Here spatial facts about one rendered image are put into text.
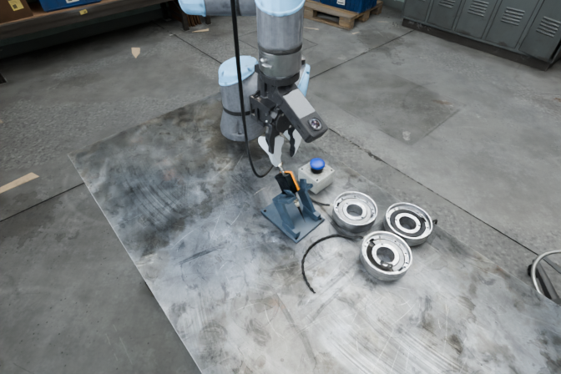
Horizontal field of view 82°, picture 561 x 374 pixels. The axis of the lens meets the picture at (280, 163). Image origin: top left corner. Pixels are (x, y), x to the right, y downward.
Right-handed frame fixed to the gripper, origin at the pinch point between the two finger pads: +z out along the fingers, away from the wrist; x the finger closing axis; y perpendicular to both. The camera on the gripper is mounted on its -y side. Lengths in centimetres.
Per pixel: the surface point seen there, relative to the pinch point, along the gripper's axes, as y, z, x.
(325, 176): -1.6, 13.6, -13.2
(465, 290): -40.8, 17.8, -12.8
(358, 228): -17.0, 15.1, -7.3
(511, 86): 11, 98, -286
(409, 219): -23.5, 15.8, -18.9
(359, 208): -13.2, 15.8, -12.8
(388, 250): -25.0, 16.0, -7.9
